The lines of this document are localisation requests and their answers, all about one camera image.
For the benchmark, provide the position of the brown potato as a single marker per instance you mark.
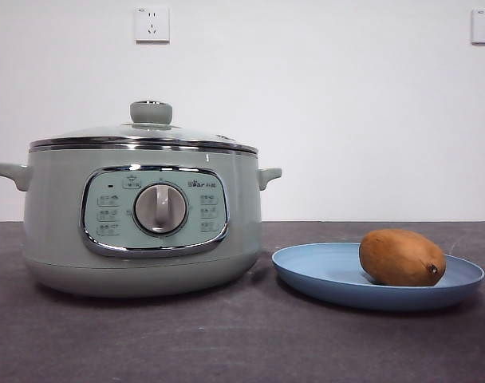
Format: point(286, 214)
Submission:
point(398, 257)

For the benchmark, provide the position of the glass lid with green knob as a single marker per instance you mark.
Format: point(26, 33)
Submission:
point(151, 112)

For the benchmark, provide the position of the light blue round plate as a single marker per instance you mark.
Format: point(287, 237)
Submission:
point(314, 271)

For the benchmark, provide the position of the pale green electric steamer pot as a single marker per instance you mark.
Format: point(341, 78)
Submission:
point(51, 207)

